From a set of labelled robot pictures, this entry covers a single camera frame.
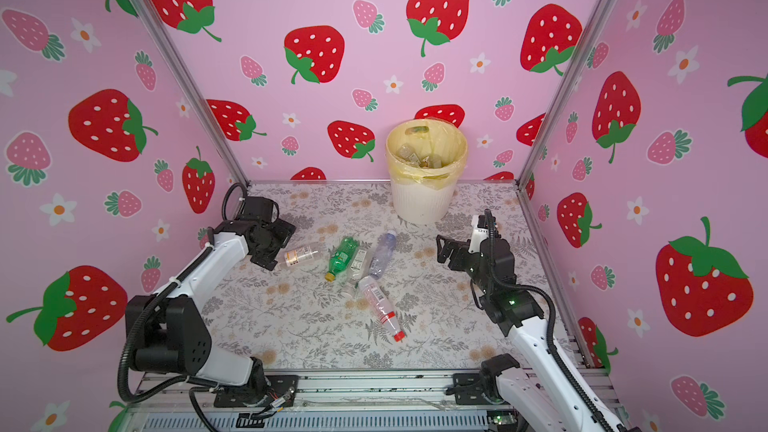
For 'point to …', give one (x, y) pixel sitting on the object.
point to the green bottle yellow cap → (342, 257)
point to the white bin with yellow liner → (424, 159)
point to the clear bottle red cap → (381, 306)
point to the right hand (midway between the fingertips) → (451, 237)
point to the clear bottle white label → (356, 270)
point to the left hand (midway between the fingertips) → (290, 239)
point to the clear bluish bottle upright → (386, 243)
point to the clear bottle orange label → (295, 256)
